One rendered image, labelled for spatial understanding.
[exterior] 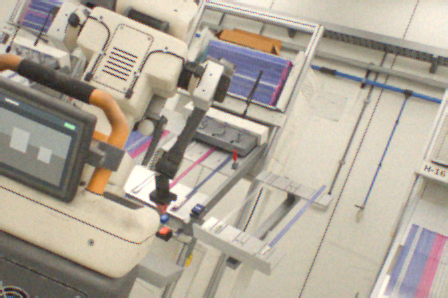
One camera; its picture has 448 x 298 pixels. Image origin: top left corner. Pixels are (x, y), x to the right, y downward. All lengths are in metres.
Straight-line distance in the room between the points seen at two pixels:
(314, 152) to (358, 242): 0.78
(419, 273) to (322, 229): 1.92
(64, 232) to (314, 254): 3.03
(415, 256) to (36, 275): 1.46
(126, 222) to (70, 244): 0.11
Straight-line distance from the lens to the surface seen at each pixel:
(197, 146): 2.40
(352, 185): 3.78
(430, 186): 2.43
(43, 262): 0.93
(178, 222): 1.99
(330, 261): 3.76
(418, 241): 2.06
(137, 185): 2.17
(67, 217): 0.90
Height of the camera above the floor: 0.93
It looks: 4 degrees up
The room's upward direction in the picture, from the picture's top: 23 degrees clockwise
